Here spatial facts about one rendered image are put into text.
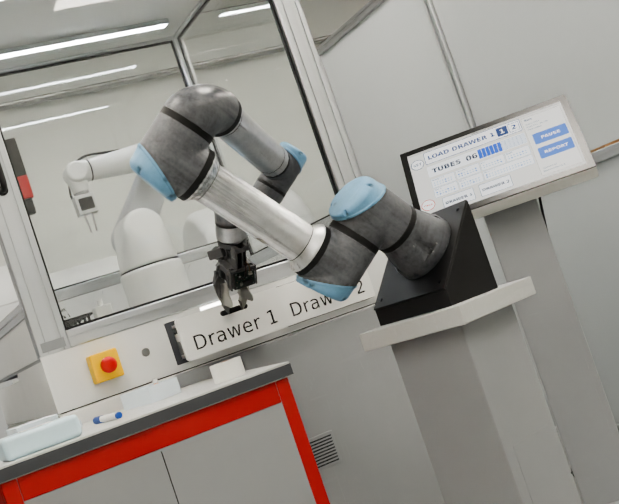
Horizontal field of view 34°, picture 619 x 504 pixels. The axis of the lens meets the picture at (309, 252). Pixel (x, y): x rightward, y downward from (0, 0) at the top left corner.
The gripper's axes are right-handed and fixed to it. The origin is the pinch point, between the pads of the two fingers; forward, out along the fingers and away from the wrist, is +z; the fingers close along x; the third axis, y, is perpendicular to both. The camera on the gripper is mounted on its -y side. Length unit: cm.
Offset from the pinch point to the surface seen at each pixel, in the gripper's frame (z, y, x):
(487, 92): 6, -97, 162
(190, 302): 4.1, -13.7, -6.0
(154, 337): 8.9, -10.7, -18.1
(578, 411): 49, 35, 90
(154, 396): 3.7, 19.8, -30.5
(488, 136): -18, -16, 94
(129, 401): 8.0, 12.6, -34.2
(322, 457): 45, 15, 15
